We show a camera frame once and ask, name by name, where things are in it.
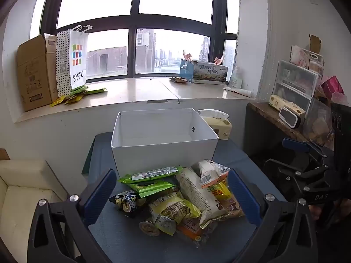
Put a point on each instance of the cream printed box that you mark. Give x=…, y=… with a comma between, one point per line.
x=286, y=105

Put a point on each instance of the white and orange snack packet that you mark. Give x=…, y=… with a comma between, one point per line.
x=211, y=171

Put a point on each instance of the yellow snack packet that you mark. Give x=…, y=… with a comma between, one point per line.
x=219, y=192

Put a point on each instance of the brown cardboard scrap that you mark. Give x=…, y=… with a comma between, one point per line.
x=179, y=80

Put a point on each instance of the brown cardboard box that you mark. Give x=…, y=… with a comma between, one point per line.
x=34, y=72

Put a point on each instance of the clear jelly cup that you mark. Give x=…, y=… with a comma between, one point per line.
x=149, y=228

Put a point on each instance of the white and black device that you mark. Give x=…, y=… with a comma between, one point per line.
x=289, y=117

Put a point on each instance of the polka dot shopping bag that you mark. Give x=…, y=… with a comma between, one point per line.
x=71, y=60

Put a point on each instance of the orange cake packet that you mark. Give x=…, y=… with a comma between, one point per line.
x=190, y=229

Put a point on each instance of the white cardboard box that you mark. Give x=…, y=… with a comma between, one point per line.
x=161, y=145

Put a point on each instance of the small cardboard piece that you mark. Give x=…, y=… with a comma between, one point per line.
x=315, y=43

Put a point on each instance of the brown box corner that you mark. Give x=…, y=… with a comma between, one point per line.
x=3, y=154

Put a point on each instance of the dark cabinet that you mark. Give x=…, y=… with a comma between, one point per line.
x=260, y=137

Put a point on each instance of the magenta box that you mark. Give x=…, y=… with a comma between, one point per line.
x=333, y=86

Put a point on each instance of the yellow tissue pack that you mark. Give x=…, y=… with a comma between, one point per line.
x=218, y=126

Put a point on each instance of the long white snack packet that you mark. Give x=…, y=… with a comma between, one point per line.
x=196, y=194

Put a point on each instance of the white tube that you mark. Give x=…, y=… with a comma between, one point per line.
x=238, y=91

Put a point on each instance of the printed tissue box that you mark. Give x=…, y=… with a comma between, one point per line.
x=205, y=72

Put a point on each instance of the pale green pack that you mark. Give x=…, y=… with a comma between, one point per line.
x=235, y=81

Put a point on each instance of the clear plastic bag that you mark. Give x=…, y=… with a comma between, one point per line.
x=318, y=122

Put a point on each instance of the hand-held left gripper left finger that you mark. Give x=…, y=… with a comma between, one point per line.
x=100, y=194

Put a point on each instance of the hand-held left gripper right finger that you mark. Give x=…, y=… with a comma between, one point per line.
x=244, y=194

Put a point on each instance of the clear plastic drawer unit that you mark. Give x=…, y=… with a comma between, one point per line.
x=294, y=83

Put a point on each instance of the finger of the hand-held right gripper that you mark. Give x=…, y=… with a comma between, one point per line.
x=290, y=178
x=294, y=144

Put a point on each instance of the pink patterned box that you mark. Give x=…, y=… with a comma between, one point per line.
x=301, y=56

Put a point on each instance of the long green snack packet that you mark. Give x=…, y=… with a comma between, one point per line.
x=150, y=174

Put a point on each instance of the dark blue snack packet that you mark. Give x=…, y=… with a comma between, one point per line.
x=126, y=200

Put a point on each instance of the black window frame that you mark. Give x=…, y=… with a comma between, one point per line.
x=133, y=22

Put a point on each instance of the pile of green packets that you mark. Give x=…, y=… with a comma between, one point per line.
x=78, y=93

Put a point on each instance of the white sofa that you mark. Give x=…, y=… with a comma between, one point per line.
x=24, y=180

